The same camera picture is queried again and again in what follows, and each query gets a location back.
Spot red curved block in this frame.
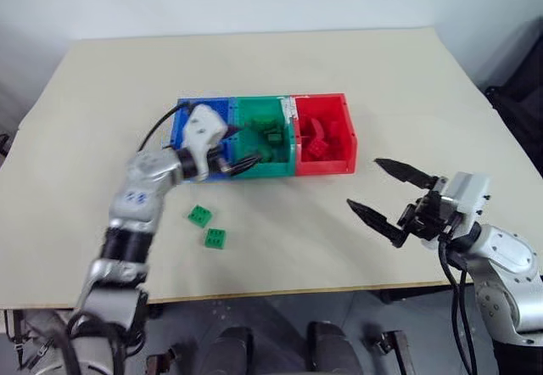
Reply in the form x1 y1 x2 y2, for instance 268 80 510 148
305 116 327 140

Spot dark rounded shape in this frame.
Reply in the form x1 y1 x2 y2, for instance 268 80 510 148
305 320 360 375

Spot grey padding with black straps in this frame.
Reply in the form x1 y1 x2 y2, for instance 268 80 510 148
0 306 74 375

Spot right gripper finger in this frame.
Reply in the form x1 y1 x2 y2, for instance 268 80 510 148
372 158 439 189
346 198 408 249

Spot green block pile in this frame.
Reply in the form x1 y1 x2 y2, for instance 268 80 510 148
248 114 283 135

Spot green studded block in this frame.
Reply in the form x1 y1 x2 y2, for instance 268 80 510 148
202 227 228 249
187 204 215 227

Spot black metal bracket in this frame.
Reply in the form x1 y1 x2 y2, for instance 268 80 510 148
366 329 419 375

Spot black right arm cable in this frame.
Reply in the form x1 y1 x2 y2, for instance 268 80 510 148
436 238 479 375

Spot blue plastic bin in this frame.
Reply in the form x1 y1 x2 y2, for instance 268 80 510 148
170 96 237 184

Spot black equipment beside table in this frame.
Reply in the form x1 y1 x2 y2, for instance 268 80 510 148
482 17 543 173

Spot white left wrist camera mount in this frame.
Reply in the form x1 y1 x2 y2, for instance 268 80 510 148
181 104 228 181

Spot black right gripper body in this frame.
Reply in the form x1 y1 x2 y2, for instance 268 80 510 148
396 175 462 249

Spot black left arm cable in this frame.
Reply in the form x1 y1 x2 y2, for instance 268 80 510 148
139 101 197 154

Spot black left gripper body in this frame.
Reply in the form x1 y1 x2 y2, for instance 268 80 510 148
207 143 234 178

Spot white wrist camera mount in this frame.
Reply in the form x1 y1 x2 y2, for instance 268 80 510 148
181 104 228 181
440 171 493 228

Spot red plastic bin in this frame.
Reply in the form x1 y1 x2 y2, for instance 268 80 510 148
291 92 358 177

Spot green plastic bin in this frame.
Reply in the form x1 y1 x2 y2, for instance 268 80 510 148
230 94 299 180

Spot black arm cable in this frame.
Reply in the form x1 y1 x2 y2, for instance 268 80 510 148
139 101 197 154
436 238 479 375

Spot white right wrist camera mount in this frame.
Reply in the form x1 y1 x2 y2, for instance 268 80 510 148
440 171 493 228

